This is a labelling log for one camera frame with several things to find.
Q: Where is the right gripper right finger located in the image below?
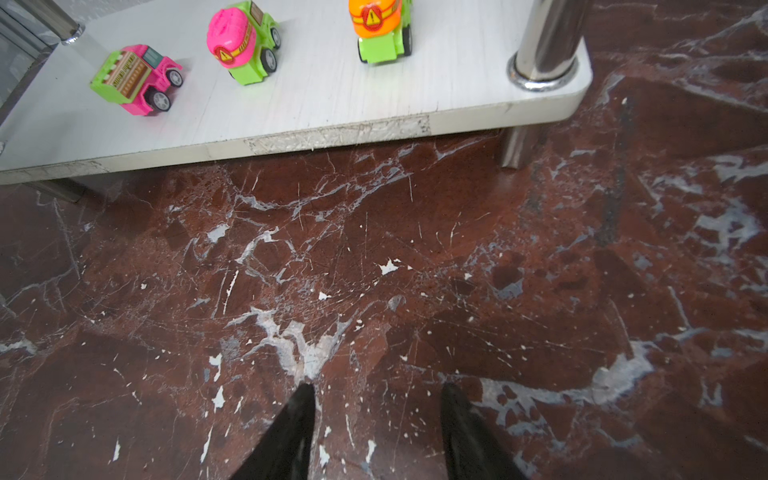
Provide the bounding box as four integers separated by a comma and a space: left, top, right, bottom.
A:
440, 383, 527, 480

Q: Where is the pink helmet green toy car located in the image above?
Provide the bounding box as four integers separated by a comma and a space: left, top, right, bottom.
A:
206, 1, 282, 86

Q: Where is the white two-tier shelf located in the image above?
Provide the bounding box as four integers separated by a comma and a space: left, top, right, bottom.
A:
1, 1, 593, 185

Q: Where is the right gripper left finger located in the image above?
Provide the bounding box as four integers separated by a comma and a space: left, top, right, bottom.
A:
230, 383, 316, 480

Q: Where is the orange helmet green toy car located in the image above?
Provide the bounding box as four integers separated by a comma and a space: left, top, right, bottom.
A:
348, 0, 413, 64

